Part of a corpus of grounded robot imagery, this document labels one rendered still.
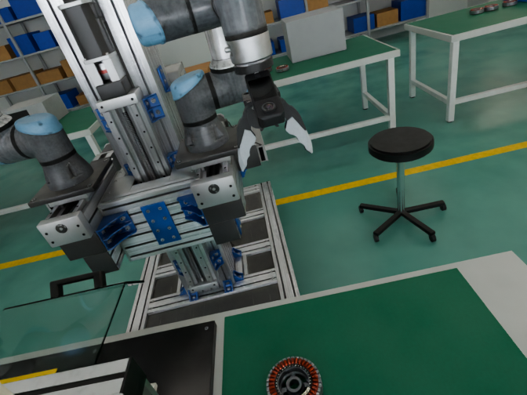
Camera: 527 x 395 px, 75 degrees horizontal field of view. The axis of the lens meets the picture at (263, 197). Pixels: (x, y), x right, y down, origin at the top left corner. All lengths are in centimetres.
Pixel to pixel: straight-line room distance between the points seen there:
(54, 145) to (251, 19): 85
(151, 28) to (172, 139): 72
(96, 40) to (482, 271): 124
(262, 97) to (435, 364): 62
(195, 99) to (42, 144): 50
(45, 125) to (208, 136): 50
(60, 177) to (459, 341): 120
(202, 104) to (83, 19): 41
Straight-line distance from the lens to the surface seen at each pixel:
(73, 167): 131
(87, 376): 52
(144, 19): 71
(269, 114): 57
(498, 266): 104
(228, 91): 112
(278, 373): 80
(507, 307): 96
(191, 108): 112
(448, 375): 83
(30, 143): 130
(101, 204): 131
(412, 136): 207
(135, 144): 134
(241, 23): 61
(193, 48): 710
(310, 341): 87
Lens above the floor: 147
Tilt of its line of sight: 32 degrees down
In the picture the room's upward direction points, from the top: 16 degrees counter-clockwise
